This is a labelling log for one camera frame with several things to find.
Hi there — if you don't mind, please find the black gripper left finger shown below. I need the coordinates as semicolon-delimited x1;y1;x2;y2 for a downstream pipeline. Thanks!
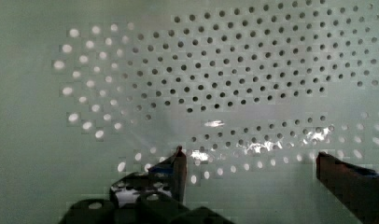
109;146;187;208

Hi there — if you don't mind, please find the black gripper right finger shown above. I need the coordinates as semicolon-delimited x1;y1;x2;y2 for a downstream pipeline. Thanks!
316;152;379;224

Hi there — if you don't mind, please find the green perforated plastic strainer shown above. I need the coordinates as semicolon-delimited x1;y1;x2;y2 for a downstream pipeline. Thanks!
0;0;379;224

